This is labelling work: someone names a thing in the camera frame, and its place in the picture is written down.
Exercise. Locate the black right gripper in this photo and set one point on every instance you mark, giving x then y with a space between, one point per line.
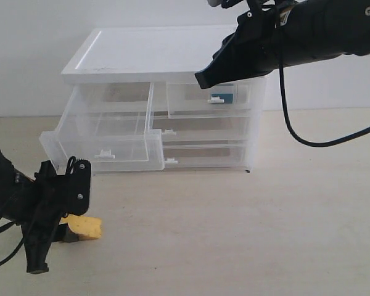
243 54

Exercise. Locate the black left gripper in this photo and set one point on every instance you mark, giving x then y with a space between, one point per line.
40 213

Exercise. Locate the yellow cheese wedge sponge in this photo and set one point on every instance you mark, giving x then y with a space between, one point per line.
88 228

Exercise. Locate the teal bottle white cap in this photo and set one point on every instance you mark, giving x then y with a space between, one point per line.
223 94

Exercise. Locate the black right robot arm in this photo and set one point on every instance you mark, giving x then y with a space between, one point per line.
288 33

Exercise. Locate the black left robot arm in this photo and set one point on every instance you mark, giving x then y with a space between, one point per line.
8 201

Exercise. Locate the clear middle wide drawer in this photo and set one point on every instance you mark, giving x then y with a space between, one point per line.
203 129

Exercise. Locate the clear wide drawer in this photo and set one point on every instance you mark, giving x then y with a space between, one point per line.
203 129
208 156

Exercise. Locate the clear bottom wide drawer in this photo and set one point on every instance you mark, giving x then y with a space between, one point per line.
208 156

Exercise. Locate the white plastic drawer cabinet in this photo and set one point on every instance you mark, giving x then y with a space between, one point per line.
160 56

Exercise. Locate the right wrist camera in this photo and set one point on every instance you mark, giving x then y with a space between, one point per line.
225 4

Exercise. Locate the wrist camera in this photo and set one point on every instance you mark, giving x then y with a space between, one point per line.
75 186
225 4

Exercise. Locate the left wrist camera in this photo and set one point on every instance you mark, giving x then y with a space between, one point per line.
75 186

